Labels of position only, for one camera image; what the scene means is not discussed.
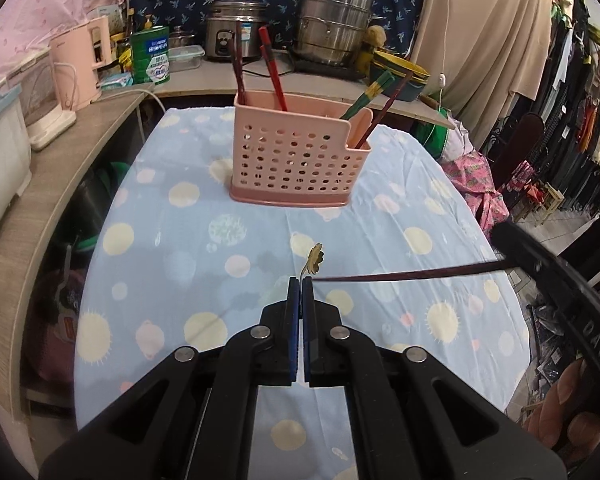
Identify dark red chopstick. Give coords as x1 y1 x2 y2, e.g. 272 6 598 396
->
314 259 516 283
354 70 413 150

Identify gold flower spoon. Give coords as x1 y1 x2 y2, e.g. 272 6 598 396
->
299 243 324 281

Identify green chopstick short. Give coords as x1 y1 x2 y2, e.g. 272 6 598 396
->
340 70 396 120

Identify bright red chopstick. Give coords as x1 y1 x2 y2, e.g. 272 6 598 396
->
259 26 288 112
261 44 288 112

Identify dark maroon chopstick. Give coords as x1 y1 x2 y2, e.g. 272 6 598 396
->
230 22 246 105

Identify blue dotted tablecloth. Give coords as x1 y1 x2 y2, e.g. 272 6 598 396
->
72 106 531 480

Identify pink floral fabric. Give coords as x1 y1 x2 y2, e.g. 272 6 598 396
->
441 151 509 238

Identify hanging clothes rack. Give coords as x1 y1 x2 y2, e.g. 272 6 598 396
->
488 0 600 241

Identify green plastic basin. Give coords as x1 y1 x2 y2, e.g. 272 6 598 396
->
74 159 131 256

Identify pink perforated utensil holder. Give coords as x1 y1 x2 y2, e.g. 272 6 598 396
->
230 90 373 208

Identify white plastic bin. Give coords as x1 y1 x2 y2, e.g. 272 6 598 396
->
0 54 33 266

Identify beige hanging cloth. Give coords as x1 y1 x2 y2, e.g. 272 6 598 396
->
411 0 552 146

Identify stacked blue yellow bowls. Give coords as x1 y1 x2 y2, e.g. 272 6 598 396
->
370 49 430 102

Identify white blender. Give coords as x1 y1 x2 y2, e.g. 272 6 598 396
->
6 48 76 152

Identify wet wipes pack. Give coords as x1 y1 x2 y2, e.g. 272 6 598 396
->
99 73 133 92

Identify brown plush toy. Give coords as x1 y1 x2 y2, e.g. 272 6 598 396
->
354 25 387 75

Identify pink electric kettle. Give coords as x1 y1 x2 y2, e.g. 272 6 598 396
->
50 16 112 112

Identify black induction cooker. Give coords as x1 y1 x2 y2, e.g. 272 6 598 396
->
287 51 367 81

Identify clear food container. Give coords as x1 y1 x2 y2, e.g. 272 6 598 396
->
169 44 206 73

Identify green milk powder can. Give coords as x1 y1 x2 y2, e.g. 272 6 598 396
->
131 26 170 84

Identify small steel lidded pot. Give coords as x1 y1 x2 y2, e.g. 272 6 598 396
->
169 25 195 49

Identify steel rice cooker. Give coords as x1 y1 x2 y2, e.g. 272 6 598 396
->
204 0 268 62

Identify large steel steamer pot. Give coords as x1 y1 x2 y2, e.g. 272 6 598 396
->
294 0 373 66

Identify white cord with switch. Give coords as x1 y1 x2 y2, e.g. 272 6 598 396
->
424 0 454 146

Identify white kettle cable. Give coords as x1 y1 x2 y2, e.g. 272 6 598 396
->
99 86 169 137

